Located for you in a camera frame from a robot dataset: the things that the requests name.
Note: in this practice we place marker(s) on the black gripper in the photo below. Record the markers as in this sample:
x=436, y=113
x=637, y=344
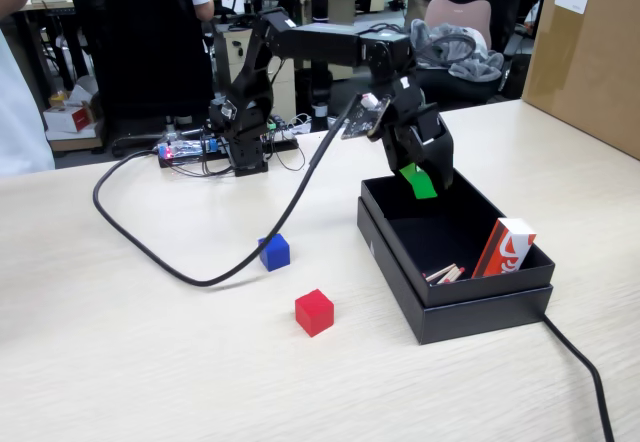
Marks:
x=405, y=112

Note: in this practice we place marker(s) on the green cube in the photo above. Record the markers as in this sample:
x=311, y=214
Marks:
x=425, y=186

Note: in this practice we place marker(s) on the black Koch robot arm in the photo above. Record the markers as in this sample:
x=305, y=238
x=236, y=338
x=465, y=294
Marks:
x=310, y=42

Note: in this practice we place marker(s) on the blue cube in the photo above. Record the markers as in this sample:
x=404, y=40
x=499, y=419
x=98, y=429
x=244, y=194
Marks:
x=276, y=253

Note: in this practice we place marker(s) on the red cube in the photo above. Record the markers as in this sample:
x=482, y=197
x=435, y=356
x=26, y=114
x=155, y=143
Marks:
x=314, y=313

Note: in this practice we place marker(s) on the black cardboard box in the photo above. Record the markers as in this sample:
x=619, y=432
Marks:
x=400, y=212

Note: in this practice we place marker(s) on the grey blanket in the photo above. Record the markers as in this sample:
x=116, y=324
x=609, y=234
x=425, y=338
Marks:
x=472, y=59

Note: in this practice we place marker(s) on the red tipped wooden match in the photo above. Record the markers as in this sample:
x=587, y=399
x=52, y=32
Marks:
x=452, y=273
x=439, y=272
x=445, y=278

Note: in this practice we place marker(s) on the orange white matchbox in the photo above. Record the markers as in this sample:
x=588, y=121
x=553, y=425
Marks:
x=505, y=249

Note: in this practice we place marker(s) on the pink backed office chair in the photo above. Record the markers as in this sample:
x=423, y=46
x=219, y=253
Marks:
x=457, y=12

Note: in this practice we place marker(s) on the beige cabinet behind pole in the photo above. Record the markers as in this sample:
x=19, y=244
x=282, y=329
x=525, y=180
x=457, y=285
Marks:
x=342, y=7

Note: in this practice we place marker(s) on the black open box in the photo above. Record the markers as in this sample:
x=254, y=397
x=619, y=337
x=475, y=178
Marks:
x=480, y=319

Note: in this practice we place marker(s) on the large brown cardboard box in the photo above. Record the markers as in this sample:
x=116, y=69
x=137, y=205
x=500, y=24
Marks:
x=585, y=72

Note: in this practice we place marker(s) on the controller board with red led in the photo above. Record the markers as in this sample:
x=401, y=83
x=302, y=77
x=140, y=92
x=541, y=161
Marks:
x=180, y=151

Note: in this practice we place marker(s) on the person in black clothes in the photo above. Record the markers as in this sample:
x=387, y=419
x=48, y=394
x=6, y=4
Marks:
x=145, y=42

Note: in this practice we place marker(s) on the white red small box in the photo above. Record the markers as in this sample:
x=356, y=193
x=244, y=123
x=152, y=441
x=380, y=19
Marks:
x=70, y=119

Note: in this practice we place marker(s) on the person in white shirt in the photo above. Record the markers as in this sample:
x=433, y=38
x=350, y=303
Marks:
x=20, y=112

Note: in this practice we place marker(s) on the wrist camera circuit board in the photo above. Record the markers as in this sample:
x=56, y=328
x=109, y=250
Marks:
x=365, y=117

